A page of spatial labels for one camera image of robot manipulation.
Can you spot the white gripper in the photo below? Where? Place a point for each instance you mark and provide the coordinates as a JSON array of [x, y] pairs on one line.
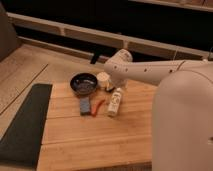
[[118, 82]]

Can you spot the white plastic bottle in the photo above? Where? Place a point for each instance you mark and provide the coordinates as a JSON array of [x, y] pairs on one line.
[[115, 101]]

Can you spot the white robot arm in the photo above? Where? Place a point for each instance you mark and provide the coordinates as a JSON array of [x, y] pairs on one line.
[[182, 108]]

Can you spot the dark ceramic bowl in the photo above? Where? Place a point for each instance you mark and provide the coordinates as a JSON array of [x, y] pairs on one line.
[[84, 84]]

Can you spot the small cream cup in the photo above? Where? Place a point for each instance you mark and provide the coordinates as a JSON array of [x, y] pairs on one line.
[[103, 79]]

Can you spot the blue sponge block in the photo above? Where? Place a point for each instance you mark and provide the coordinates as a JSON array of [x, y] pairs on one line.
[[85, 107]]

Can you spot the grey chair corner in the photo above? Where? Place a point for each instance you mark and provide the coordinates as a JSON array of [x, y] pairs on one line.
[[9, 40]]

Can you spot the dark green floor mat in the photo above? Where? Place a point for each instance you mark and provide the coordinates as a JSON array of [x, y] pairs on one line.
[[21, 142]]

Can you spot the black post under shelf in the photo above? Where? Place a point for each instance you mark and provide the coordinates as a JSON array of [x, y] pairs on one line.
[[98, 50]]

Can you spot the white shelf rail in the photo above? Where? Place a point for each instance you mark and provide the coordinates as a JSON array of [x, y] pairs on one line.
[[138, 45]]

